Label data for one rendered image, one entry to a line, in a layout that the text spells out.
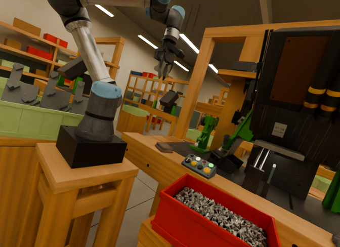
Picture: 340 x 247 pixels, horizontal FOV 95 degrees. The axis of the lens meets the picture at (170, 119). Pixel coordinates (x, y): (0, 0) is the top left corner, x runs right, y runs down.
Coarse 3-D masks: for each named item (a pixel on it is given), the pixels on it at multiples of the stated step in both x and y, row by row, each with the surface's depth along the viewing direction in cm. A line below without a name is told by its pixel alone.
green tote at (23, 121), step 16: (0, 96) 100; (0, 112) 73; (16, 112) 76; (32, 112) 79; (48, 112) 82; (64, 112) 86; (0, 128) 74; (16, 128) 77; (32, 128) 81; (48, 128) 84
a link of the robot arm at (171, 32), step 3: (168, 27) 78; (171, 27) 78; (165, 30) 80; (168, 30) 78; (171, 30) 78; (174, 30) 78; (177, 30) 78; (165, 33) 79; (168, 33) 78; (171, 33) 78; (174, 33) 78; (177, 33) 79; (171, 36) 78; (174, 36) 78; (177, 36) 80; (177, 39) 81
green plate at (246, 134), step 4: (252, 108) 81; (248, 116) 82; (244, 120) 83; (248, 120) 83; (244, 124) 84; (248, 124) 83; (240, 128) 84; (244, 128) 84; (248, 128) 82; (236, 132) 85; (240, 132) 84; (244, 132) 83; (248, 132) 82; (236, 136) 88; (240, 136) 84; (244, 136) 83; (248, 136) 82; (252, 136) 81; (248, 140) 82
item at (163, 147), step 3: (156, 144) 94; (159, 144) 91; (162, 144) 92; (165, 144) 94; (159, 147) 90; (162, 147) 88; (165, 147) 88; (168, 147) 90; (171, 147) 91; (162, 150) 87; (165, 150) 88; (168, 150) 89; (171, 150) 90
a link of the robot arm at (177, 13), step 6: (174, 6) 77; (174, 12) 77; (180, 12) 77; (168, 18) 77; (174, 18) 77; (180, 18) 78; (168, 24) 78; (174, 24) 77; (180, 24) 79; (180, 30) 81
